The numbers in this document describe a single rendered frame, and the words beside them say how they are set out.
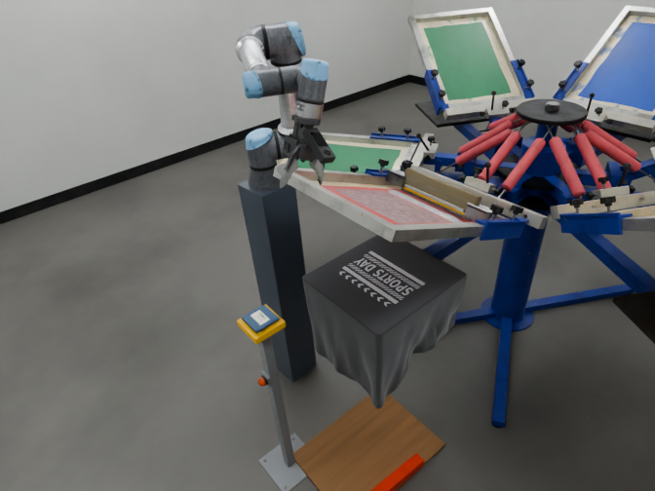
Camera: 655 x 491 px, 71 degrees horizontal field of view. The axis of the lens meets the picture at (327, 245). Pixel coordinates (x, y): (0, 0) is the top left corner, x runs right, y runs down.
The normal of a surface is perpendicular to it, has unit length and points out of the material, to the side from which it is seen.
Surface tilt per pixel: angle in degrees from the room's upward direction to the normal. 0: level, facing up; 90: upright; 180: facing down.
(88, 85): 90
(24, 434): 0
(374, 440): 0
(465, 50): 32
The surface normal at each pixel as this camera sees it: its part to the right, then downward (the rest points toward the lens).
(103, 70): 0.64, 0.41
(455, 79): 0.04, -0.39
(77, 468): -0.07, -0.81
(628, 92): -0.46, -0.48
